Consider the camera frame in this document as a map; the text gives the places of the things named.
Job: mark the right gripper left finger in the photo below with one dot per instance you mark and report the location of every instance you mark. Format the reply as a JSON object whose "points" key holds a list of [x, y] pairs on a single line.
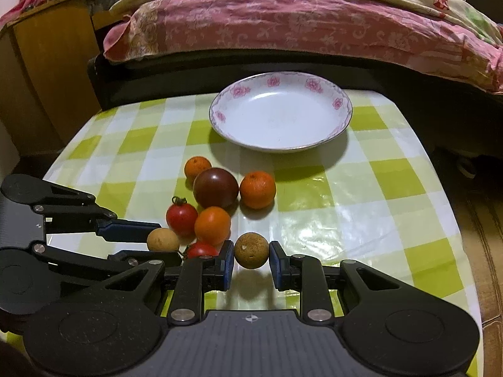
{"points": [[194, 278]]}

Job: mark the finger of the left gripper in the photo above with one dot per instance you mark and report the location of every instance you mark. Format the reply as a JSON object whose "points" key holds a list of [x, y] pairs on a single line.
{"points": [[172, 260], [123, 231]]}

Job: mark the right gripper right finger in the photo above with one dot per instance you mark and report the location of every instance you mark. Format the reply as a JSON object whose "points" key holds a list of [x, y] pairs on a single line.
{"points": [[305, 275]]}

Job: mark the light brown longan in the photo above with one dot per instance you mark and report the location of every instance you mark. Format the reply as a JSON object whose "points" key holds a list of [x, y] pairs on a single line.
{"points": [[163, 240]]}

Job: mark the orange tomato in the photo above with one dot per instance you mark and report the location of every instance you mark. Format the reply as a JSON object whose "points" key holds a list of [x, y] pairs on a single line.
{"points": [[213, 226]]}

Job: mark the red cherry tomato with stem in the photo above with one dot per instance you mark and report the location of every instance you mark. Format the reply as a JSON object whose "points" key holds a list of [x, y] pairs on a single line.
{"points": [[181, 217]]}

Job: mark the dark purple tomato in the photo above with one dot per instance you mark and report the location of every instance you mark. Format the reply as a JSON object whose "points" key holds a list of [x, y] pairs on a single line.
{"points": [[215, 187]]}

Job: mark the small orange mandarin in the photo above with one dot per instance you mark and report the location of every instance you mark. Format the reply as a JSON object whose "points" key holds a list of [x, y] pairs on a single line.
{"points": [[194, 166]]}

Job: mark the wooden cabinet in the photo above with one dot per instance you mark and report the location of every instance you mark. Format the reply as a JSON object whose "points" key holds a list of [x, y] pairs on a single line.
{"points": [[46, 94]]}

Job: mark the white floral plate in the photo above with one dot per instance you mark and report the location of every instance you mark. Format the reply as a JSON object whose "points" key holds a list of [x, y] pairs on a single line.
{"points": [[281, 112]]}

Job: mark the pink floral bed quilt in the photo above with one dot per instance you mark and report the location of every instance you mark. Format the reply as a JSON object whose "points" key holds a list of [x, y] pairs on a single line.
{"points": [[444, 38]]}

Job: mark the dark bed frame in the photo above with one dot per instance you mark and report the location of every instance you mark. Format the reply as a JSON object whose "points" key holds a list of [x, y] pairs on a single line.
{"points": [[426, 101]]}

